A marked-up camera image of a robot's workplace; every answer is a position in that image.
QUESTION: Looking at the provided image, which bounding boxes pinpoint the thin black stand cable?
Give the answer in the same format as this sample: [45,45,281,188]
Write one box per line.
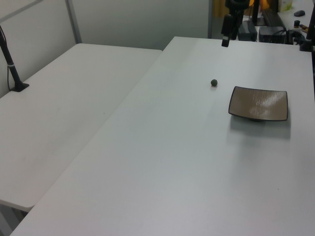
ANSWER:
[6,65,13,91]

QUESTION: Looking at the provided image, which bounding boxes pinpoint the black power supply box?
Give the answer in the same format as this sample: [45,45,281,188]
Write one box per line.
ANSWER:
[238,21,257,41]

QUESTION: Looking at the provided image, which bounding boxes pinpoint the grey metal partition post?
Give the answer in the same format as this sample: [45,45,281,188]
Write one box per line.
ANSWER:
[65,0,82,45]
[208,0,214,39]

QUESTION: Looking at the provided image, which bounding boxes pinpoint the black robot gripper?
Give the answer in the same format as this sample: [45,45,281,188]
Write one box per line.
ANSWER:
[220,0,251,48]

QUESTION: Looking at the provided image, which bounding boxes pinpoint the black keyboard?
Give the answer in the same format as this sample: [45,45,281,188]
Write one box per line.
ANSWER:
[263,11,286,27]

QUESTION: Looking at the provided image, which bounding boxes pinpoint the black clamp stand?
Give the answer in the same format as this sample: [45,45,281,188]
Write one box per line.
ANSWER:
[299,0,315,52]

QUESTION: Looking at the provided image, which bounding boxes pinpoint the black electronics box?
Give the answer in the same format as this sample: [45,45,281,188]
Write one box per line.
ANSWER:
[258,26,287,44]

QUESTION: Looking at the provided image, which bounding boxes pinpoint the black monitor stand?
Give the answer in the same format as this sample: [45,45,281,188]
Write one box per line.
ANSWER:
[252,0,266,27]

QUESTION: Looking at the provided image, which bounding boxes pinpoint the square brown ceramic plate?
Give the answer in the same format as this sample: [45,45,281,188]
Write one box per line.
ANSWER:
[228,86,288,122]

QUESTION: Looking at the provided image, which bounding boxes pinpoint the green and white box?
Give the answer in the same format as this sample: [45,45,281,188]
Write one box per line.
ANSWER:
[278,0,293,12]

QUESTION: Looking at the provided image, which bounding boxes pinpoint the black camera stand pole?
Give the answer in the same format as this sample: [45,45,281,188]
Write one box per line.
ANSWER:
[0,24,30,93]

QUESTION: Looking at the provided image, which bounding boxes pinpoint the grey table leg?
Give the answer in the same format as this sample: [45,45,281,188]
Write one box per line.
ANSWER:
[0,204,13,236]

